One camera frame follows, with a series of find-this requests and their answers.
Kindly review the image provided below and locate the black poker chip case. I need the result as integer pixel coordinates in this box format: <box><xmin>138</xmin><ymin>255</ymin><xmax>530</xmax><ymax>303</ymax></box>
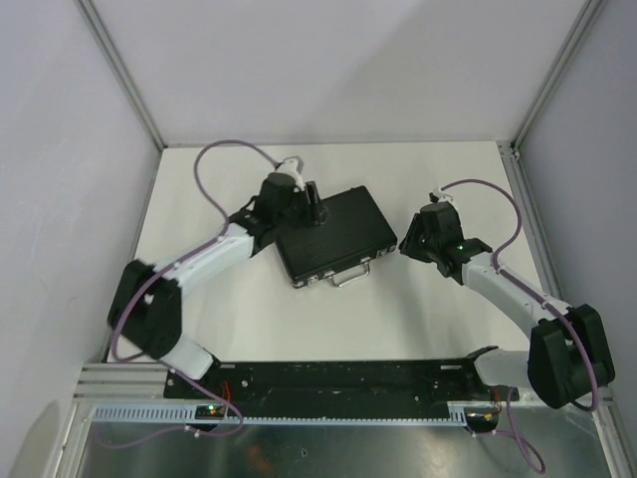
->
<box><xmin>276</xmin><ymin>185</ymin><xmax>397</xmax><ymax>289</ymax></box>

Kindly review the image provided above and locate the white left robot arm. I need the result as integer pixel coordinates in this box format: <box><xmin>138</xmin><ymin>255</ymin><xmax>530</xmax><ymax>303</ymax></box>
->
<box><xmin>107</xmin><ymin>172</ymin><xmax>327</xmax><ymax>398</ymax></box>

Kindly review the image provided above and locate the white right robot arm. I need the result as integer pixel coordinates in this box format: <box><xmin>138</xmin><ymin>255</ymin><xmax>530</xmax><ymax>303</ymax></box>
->
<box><xmin>399</xmin><ymin>201</ymin><xmax>616</xmax><ymax>409</ymax></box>

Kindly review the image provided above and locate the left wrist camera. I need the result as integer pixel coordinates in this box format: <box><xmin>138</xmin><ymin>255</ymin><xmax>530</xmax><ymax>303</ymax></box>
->
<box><xmin>275</xmin><ymin>155</ymin><xmax>305</xmax><ymax>188</ymax></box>

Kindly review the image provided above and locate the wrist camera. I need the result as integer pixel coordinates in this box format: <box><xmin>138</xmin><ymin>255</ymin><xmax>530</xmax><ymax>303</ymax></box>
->
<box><xmin>275</xmin><ymin>155</ymin><xmax>305</xmax><ymax>188</ymax></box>
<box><xmin>429</xmin><ymin>188</ymin><xmax>455</xmax><ymax>204</ymax></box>

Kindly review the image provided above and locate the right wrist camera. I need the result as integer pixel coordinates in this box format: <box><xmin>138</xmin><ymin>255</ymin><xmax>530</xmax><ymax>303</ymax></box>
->
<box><xmin>429</xmin><ymin>188</ymin><xmax>455</xmax><ymax>204</ymax></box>

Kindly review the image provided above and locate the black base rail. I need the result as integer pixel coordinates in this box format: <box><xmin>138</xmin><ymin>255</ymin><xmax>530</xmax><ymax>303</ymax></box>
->
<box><xmin>163</xmin><ymin>360</ymin><xmax>499</xmax><ymax>419</ymax></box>

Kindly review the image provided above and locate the white cable duct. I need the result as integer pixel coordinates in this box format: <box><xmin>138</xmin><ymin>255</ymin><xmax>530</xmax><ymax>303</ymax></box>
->
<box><xmin>93</xmin><ymin>403</ymin><xmax>467</xmax><ymax>427</ymax></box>

